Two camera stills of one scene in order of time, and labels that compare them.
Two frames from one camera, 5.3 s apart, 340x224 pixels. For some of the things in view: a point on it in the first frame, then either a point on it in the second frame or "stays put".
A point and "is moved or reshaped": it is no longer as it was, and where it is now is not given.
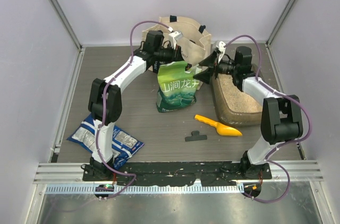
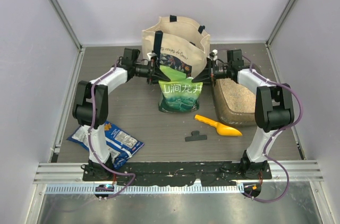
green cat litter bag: (177, 87) is moved or reshaped
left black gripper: (176, 54) → (154, 76)
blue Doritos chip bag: (124, 145) stays put
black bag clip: (195, 136) stays put
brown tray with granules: (235, 107) stays put
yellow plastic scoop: (222, 129) stays put
